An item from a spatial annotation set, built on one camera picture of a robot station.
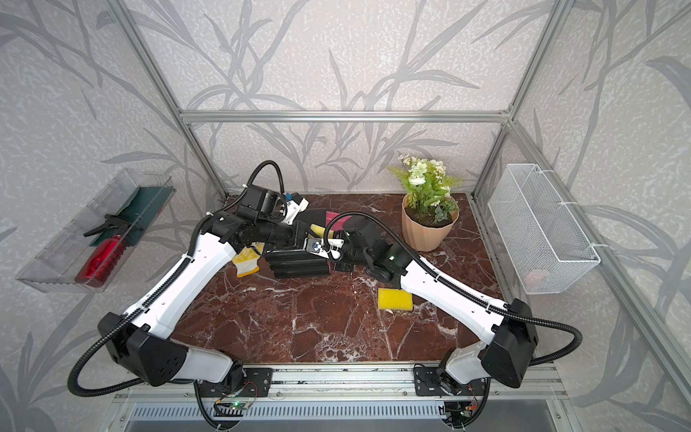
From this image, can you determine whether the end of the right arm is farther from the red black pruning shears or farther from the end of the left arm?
the red black pruning shears

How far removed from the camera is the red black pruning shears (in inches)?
22.3

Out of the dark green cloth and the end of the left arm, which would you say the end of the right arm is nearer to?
the end of the left arm

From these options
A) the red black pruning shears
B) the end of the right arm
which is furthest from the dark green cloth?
the end of the right arm

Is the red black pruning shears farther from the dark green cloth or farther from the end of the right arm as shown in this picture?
the end of the right arm

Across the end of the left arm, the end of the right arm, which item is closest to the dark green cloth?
the end of the left arm
